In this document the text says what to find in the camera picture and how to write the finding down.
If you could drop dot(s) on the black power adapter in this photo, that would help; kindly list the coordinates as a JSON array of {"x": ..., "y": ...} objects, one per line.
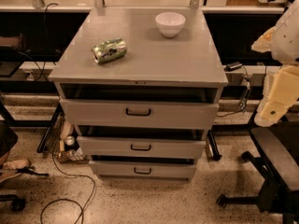
[{"x": 232, "y": 66}]

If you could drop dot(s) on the person's shoe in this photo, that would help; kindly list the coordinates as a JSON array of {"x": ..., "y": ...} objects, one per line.
[{"x": 14, "y": 167}]

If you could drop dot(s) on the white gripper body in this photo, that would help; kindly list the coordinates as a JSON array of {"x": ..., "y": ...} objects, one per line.
[{"x": 287, "y": 38}]

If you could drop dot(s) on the grey drawer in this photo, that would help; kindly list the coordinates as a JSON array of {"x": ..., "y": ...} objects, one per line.
[
  {"x": 142, "y": 169},
  {"x": 148, "y": 148},
  {"x": 140, "y": 114}
]

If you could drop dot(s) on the white ceramic bowl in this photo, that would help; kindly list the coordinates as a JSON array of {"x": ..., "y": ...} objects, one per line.
[{"x": 170, "y": 23}]

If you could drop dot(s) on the grey bottom drawer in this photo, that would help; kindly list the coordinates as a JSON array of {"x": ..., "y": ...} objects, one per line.
[{"x": 142, "y": 169}]

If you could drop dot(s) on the grey top drawer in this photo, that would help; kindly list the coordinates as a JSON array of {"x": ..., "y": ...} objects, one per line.
[{"x": 140, "y": 114}]

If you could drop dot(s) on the grey drawer cabinet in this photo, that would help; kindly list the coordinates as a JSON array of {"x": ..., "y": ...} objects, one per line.
[{"x": 182, "y": 69}]

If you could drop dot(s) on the black office chair base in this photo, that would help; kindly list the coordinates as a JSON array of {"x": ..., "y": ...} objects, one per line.
[{"x": 17, "y": 203}]

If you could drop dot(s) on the crushed green soda can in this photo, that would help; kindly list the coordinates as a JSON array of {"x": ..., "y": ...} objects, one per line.
[{"x": 109, "y": 50}]

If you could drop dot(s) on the black stand frame right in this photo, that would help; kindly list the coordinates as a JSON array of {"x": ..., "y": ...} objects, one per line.
[{"x": 278, "y": 164}]

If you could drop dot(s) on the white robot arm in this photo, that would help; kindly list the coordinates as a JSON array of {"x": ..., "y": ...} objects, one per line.
[{"x": 286, "y": 37}]

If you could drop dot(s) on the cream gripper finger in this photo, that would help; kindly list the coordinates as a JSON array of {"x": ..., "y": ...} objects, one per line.
[{"x": 265, "y": 42}]

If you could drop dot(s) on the clutter basket under table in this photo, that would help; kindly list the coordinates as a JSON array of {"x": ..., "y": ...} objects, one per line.
[{"x": 63, "y": 144}]

